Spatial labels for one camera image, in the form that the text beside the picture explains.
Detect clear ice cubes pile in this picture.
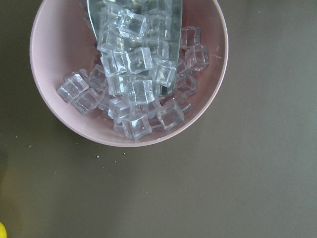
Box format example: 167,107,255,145
57,0,210,140

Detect metal ice scoop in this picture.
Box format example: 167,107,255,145
86,0,182,97

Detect pink bowl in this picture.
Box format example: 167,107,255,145
30,0,229,147

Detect yellow lemon near strawberry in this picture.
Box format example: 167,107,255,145
0,223,7,238

